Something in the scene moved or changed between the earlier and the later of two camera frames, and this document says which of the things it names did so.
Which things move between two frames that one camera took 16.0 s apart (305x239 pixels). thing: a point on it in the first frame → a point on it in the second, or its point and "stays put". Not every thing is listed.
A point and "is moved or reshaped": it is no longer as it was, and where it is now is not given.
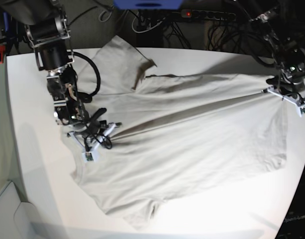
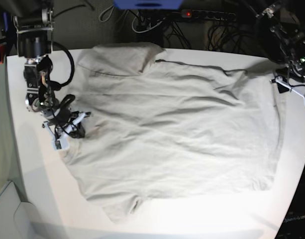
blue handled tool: (6, 21) stays put
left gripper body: (89, 131) → (57, 130)
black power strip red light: (206, 15) stays put
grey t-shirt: (178, 133) is moved or reshaped
